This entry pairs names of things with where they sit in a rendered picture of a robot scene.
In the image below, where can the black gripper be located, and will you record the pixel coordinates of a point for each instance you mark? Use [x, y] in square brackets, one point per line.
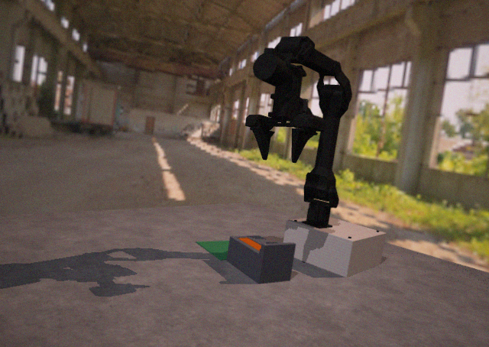
[285, 108]

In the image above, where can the orange l-shaped part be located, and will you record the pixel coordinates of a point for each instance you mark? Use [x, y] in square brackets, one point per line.
[251, 243]

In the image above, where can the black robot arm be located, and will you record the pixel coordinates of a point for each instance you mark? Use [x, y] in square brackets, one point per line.
[274, 67]

